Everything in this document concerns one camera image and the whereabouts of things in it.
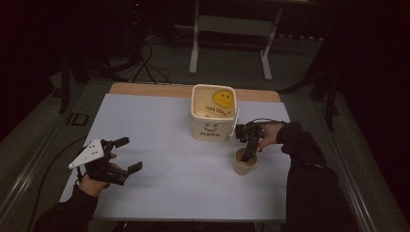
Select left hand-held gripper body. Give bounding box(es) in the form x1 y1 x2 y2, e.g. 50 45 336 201
68 138 130 187

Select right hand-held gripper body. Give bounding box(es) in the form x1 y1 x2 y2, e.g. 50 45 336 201
234 121 267 144

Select brown paper cup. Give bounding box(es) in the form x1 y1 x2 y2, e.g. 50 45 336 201
233 147 259 176

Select cream smiley-face bucket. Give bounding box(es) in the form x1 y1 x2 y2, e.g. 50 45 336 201
190 83 241 142

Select person's left hand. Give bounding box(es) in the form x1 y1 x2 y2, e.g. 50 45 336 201
77 153 121 197

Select person's right hand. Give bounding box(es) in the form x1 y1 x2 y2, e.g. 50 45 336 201
256 123 285 153

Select white table mat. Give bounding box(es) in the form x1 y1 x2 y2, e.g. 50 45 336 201
59 93 292 222

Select black metal stand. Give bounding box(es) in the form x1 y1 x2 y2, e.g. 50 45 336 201
58 51 130 114

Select dark metal stand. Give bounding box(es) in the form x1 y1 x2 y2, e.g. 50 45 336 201
279 57 341 131

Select white metal stand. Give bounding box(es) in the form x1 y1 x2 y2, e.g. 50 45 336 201
189 0 284 81

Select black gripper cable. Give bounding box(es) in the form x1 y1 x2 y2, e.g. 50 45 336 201
26 136 87 232

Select black floor cables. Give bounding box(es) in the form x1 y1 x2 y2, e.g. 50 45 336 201
131 42 172 85

